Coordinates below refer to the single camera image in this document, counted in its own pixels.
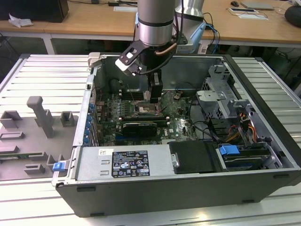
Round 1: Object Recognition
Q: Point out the black graphics card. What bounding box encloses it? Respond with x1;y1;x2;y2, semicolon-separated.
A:
121;121;158;137

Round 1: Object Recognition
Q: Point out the crumpled white paper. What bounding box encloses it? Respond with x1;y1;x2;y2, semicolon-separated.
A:
8;13;33;28

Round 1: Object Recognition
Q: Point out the CPU socket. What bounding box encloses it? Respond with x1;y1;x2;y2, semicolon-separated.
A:
133;99;164;118

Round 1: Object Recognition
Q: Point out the copper coloured cable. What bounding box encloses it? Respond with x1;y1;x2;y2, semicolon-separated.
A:
156;42;177;57

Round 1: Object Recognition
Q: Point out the silver power supply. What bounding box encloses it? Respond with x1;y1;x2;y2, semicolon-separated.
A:
74;143;176;182

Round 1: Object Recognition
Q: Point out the black RAM slot bank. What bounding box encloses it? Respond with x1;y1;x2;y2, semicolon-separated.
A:
119;116;171;123
120;89;164;101

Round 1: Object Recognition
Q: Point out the silver drive cage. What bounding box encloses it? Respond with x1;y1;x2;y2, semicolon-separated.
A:
196;64;237;121

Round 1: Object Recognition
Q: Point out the black internal cable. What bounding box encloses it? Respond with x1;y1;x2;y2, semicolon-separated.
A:
188;95;221;144

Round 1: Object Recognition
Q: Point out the grey parts rack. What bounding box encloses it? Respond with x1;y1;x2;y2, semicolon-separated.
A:
0;96;79;182

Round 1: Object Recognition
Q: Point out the silver metal disk bay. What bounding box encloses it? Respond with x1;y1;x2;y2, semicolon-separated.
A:
215;140;284;172

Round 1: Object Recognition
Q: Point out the black box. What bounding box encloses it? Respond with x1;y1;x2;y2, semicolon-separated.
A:
0;0;69;23

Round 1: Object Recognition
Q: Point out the white flat strip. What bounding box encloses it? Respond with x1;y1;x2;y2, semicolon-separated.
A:
113;6;137;12

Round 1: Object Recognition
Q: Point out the metal socket cover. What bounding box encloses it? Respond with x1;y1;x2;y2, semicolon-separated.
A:
161;93;177;113

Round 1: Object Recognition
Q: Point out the blue cable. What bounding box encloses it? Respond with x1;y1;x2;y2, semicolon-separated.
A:
204;22;219;55

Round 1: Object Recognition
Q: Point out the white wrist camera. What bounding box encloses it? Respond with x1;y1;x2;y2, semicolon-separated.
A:
114;40;144;76

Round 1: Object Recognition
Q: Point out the green RAM stick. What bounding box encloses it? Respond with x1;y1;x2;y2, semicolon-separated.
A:
0;153;44;159

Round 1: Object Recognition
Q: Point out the green motherboard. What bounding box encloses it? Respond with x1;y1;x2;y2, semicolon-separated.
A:
93;89;200;146

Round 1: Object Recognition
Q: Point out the black round object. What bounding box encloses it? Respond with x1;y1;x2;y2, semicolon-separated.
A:
284;5;301;28

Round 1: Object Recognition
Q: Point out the orange yellow wire bundle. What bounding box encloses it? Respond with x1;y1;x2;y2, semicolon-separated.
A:
225;112;257;143

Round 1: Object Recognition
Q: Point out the white flat device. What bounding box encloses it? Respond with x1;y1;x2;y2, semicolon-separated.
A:
228;7;257;14

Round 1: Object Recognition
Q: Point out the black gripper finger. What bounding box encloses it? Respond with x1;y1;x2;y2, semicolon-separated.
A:
149;72;164;105

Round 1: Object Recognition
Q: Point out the black open PC case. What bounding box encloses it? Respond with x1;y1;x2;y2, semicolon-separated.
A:
51;52;301;218

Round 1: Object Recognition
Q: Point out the hard disk in blue carrier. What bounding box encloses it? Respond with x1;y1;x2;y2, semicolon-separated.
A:
217;145;271;171

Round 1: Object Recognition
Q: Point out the grey flat laptop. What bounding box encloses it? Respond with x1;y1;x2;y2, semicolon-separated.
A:
240;0;276;11

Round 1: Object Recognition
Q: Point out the black plastic shroud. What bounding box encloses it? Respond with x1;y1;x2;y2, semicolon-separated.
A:
168;140;222;175

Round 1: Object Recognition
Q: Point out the thin metal locking lever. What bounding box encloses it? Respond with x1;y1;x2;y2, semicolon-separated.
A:
126;83;136;105

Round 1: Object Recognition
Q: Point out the wooden desk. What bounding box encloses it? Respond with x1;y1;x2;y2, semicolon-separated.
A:
0;0;301;48

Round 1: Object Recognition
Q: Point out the white paper sheet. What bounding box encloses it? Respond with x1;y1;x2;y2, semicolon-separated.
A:
237;12;269;21

